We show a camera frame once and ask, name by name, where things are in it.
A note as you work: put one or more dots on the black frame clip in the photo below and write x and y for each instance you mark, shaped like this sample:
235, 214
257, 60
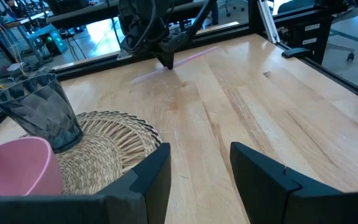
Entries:
297, 52

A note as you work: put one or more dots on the pink drinking straw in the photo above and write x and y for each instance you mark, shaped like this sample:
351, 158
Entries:
197, 54

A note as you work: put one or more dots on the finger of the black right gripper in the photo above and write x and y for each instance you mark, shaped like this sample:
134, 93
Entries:
167, 60

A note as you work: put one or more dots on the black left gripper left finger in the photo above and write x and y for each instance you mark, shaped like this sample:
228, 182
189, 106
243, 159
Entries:
148, 186

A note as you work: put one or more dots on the silver metal frame bracket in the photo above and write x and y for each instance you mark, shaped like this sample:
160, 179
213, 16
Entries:
267, 21

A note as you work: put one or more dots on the teal computer case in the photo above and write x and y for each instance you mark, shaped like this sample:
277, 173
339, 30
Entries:
53, 40

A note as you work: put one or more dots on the black drawer cabinet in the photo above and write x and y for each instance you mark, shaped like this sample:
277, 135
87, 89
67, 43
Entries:
322, 46

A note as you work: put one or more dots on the office chair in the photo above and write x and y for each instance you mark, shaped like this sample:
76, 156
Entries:
351, 57

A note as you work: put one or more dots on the dark smoky glass cup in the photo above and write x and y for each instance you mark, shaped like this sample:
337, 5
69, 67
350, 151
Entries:
39, 115

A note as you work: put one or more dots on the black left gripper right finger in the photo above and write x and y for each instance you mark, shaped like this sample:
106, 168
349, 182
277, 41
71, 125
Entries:
266, 193

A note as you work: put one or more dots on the pink plastic bowl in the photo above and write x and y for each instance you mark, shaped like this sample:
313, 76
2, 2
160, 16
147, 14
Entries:
20, 168

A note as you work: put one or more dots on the round woven straw placemat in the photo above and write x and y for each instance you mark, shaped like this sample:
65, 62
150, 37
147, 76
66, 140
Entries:
110, 149

